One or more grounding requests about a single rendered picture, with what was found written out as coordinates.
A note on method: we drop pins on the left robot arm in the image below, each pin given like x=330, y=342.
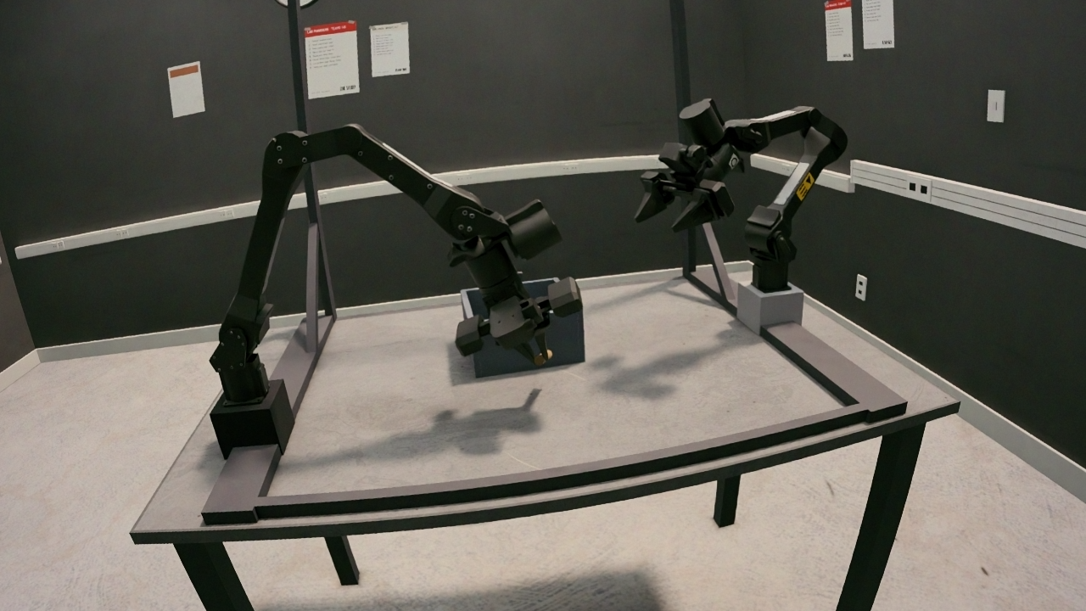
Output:
x=768, y=230

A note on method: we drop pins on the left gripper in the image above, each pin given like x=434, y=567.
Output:
x=705, y=206

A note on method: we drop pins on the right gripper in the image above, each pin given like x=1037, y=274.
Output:
x=565, y=299

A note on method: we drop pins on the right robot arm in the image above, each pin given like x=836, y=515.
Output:
x=455, y=210

